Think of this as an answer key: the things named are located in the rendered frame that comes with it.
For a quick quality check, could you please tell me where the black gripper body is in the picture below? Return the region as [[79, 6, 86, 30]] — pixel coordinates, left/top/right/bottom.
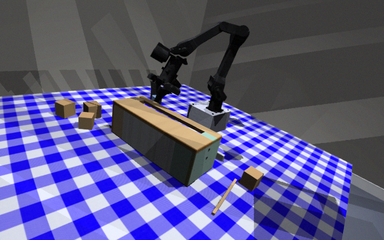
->
[[147, 66, 181, 96]]

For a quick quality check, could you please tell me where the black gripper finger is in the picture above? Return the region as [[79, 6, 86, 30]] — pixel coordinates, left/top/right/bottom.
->
[[150, 81, 163, 99], [155, 86, 172, 103]]

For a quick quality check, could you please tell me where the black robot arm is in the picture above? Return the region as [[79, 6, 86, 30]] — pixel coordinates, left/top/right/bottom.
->
[[150, 21, 250, 113]]

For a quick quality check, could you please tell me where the brown long thin bar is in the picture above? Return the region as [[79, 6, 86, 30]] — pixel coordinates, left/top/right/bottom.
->
[[211, 178, 237, 216]]

